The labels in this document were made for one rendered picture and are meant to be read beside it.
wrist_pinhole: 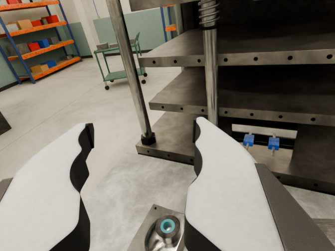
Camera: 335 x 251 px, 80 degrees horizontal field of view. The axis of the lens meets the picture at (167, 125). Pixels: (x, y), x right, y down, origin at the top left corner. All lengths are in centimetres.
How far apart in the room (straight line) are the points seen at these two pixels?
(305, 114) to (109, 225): 90
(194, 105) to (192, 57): 24
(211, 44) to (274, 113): 40
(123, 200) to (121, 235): 16
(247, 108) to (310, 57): 30
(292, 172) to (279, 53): 52
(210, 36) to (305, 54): 34
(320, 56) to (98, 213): 103
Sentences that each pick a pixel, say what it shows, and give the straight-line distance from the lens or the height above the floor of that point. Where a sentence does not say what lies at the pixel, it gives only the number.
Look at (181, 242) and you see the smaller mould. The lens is 75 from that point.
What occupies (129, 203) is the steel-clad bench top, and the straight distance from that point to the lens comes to 95.
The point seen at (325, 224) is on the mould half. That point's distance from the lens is 78.
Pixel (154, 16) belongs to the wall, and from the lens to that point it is 740.
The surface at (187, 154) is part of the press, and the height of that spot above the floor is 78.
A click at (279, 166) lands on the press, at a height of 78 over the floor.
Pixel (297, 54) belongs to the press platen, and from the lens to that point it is 89.
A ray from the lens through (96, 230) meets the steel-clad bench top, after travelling 93.
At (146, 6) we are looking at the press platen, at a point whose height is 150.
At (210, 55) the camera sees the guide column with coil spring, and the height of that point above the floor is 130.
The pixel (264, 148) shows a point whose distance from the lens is 108.
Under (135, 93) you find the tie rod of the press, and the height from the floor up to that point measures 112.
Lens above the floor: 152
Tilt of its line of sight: 32 degrees down
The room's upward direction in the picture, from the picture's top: 11 degrees counter-clockwise
